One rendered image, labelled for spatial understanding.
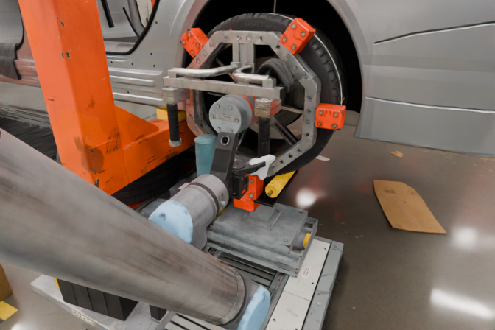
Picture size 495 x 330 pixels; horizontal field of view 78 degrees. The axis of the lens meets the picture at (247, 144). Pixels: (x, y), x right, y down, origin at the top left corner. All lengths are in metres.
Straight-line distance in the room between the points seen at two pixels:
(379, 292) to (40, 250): 1.52
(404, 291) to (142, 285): 1.47
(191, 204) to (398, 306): 1.23
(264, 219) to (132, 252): 1.24
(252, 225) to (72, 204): 1.31
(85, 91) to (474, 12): 1.22
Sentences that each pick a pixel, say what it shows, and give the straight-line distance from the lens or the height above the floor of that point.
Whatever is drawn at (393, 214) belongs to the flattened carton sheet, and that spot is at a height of 0.01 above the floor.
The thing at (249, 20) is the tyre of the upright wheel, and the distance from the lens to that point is 1.20.
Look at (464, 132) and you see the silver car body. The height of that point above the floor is 0.82.
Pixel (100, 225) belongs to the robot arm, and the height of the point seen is 1.00.
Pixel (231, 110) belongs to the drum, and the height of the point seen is 0.88.
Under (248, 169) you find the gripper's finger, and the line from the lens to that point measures 0.73.
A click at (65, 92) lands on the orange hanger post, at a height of 0.94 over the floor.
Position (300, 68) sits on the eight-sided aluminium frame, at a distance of 1.05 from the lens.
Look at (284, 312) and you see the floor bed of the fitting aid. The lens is 1.40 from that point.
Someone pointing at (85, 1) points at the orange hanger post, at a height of 1.21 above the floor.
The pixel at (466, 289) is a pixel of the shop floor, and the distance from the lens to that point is 1.87.
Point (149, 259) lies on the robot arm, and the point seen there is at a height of 0.94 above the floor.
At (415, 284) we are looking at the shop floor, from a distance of 1.78.
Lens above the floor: 1.17
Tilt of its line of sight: 23 degrees down
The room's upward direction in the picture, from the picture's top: straight up
